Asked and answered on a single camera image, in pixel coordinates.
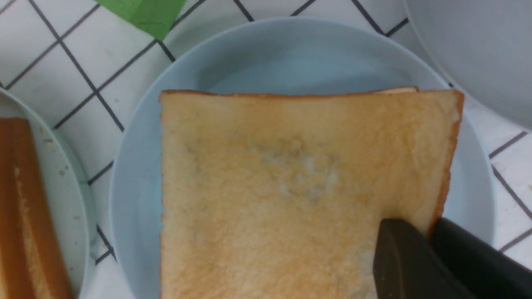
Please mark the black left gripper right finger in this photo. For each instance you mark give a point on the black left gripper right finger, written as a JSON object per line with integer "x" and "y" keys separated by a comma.
{"x": 482, "y": 270}

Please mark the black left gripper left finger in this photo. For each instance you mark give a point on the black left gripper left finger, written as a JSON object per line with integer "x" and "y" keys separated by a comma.
{"x": 406, "y": 267}

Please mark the toast slice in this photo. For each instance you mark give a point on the toast slice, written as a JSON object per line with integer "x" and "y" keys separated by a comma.
{"x": 31, "y": 266}
{"x": 280, "y": 197}

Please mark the grey plate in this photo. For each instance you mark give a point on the grey plate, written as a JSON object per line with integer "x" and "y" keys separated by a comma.
{"x": 484, "y": 47}

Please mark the light blue plate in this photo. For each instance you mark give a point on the light blue plate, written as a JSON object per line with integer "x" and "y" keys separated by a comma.
{"x": 292, "y": 57}

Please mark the green foam cube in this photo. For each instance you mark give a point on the green foam cube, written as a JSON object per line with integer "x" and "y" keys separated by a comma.
{"x": 155, "y": 17}

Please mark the pale green plate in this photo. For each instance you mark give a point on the pale green plate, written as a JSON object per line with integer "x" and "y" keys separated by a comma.
{"x": 69, "y": 198}

